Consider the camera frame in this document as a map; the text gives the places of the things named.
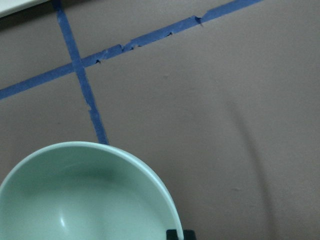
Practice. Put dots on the beige serving tray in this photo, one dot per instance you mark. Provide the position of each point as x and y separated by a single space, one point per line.
8 7

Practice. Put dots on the green ceramic bowl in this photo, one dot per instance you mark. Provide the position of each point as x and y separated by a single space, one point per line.
85 191

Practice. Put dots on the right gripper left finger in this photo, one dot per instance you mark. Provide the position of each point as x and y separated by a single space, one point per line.
171 234

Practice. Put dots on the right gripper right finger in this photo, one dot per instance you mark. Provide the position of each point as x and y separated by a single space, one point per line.
189 234

